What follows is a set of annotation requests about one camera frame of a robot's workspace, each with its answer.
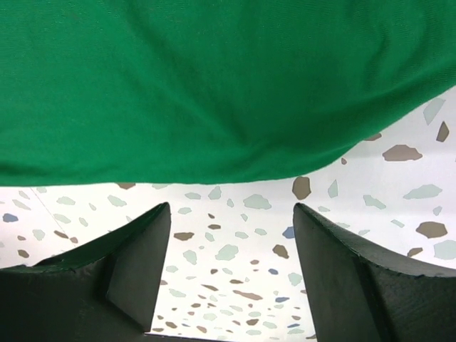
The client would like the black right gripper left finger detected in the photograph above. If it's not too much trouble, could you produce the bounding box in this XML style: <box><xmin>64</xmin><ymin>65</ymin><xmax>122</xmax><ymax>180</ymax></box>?
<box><xmin>0</xmin><ymin>202</ymin><xmax>172</xmax><ymax>342</ymax></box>

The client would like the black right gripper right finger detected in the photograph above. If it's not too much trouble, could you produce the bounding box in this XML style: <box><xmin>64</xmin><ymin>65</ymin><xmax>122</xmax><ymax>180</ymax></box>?
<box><xmin>294</xmin><ymin>203</ymin><xmax>455</xmax><ymax>341</ymax></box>

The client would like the green t-shirt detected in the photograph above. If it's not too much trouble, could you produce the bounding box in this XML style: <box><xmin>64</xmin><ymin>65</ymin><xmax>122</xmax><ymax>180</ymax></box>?
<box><xmin>1</xmin><ymin>1</ymin><xmax>455</xmax><ymax>187</ymax></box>

